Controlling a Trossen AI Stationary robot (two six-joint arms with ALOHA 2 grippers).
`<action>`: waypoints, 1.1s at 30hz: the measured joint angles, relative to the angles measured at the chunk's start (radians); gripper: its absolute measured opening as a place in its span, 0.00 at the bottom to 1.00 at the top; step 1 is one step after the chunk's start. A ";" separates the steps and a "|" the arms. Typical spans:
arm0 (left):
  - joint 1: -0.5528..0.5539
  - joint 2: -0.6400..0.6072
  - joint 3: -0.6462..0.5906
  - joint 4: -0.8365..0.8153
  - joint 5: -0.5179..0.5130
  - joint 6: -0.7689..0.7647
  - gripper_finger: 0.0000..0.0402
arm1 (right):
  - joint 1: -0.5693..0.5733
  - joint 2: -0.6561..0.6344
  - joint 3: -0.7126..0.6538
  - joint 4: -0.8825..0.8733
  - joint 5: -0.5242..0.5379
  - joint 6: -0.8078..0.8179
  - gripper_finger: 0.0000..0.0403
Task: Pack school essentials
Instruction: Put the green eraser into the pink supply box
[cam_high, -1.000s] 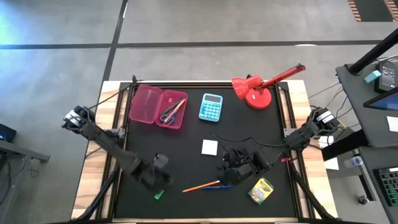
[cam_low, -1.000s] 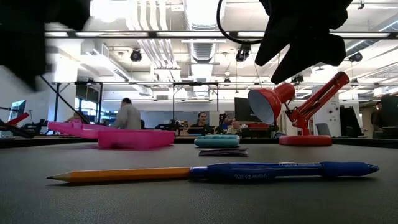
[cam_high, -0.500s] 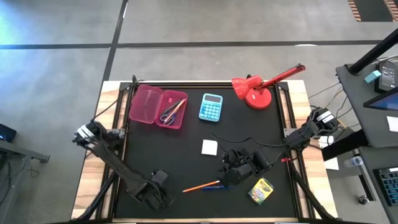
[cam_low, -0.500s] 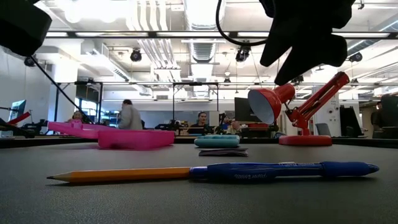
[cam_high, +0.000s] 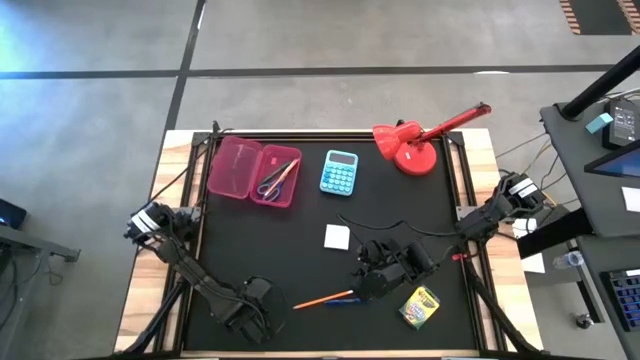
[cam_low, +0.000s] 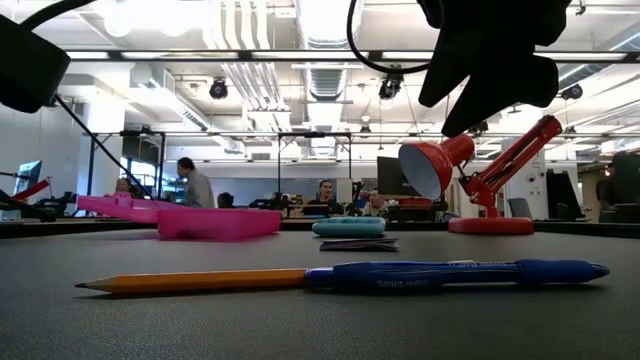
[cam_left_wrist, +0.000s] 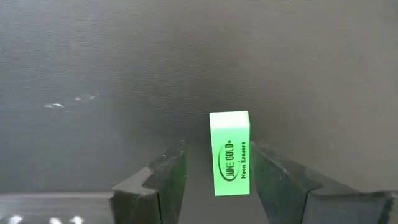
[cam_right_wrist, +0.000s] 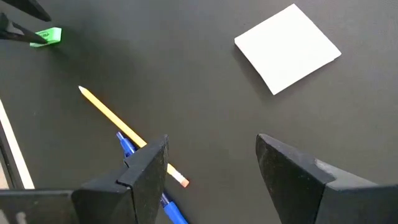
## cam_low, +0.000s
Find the grey office chair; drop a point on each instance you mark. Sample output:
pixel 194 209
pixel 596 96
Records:
pixel 520 207

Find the pink plastic pencil box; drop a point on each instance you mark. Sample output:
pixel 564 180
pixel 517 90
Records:
pixel 220 225

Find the person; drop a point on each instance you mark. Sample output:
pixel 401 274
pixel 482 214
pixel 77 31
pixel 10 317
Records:
pixel 123 187
pixel 375 205
pixel 197 190
pixel 606 192
pixel 325 200
pixel 226 201

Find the monitor with blue screen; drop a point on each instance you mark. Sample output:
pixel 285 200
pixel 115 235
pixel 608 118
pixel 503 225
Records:
pixel 29 176

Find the light blue calculator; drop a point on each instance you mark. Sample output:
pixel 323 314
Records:
pixel 350 229

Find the white sticky note pad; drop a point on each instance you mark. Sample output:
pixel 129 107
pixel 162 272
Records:
pixel 360 245

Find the orange pencil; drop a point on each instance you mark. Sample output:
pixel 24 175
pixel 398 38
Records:
pixel 200 280

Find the black computer monitor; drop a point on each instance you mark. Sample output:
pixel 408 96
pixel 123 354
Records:
pixel 562 195
pixel 395 177

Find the black hanging camera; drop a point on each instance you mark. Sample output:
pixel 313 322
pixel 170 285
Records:
pixel 572 92
pixel 218 89
pixel 390 88

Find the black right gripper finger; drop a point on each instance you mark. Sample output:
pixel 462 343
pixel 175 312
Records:
pixel 447 75
pixel 510 85

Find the black table mat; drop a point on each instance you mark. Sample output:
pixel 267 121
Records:
pixel 300 325

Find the blue pen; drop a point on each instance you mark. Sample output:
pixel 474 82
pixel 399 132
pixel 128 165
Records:
pixel 450 274

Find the red desk lamp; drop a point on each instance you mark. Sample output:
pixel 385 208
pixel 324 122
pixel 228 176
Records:
pixel 492 226

